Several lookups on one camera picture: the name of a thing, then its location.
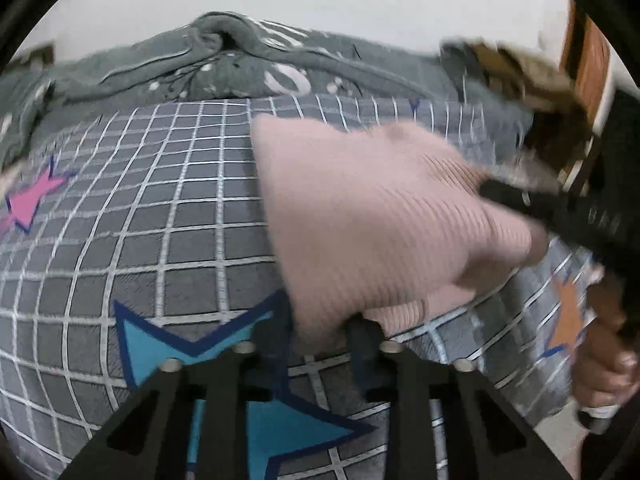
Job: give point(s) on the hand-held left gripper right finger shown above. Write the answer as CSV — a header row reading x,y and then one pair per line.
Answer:
x,y
367,355

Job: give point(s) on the pink knit sweater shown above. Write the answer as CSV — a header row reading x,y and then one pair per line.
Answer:
x,y
360,210

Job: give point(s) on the wooden door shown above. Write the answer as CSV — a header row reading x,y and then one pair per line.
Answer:
x,y
590,60

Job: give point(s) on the person's right hand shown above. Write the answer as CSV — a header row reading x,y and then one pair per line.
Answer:
x,y
595,370

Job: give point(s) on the grey checked blanket with stars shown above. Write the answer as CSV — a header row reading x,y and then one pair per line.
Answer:
x,y
150,235

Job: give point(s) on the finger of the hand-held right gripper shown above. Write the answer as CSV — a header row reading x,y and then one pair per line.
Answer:
x,y
515,200

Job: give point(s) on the brown clothes pile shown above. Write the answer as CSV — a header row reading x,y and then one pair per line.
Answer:
x,y
540,75

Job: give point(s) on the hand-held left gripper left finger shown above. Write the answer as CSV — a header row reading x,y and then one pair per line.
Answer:
x,y
235,376

